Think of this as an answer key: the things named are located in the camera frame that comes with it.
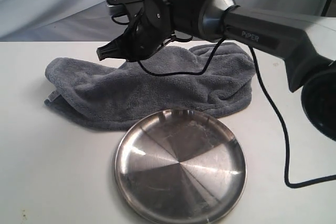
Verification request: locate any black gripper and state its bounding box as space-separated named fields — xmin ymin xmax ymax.
xmin=96 ymin=0 xmax=201 ymax=61

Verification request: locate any grey fluffy towel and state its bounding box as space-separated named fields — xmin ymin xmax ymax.
xmin=45 ymin=42 xmax=255 ymax=131

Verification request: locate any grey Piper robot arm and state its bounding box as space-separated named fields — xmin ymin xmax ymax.
xmin=97 ymin=0 xmax=335 ymax=139

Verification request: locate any round stainless steel plate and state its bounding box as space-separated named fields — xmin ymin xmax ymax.
xmin=113 ymin=109 xmax=247 ymax=223

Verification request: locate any wrist camera with black bracket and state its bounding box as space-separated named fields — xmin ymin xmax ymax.
xmin=106 ymin=0 xmax=144 ymax=17

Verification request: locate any black cable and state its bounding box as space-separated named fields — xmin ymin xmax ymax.
xmin=110 ymin=0 xmax=336 ymax=189

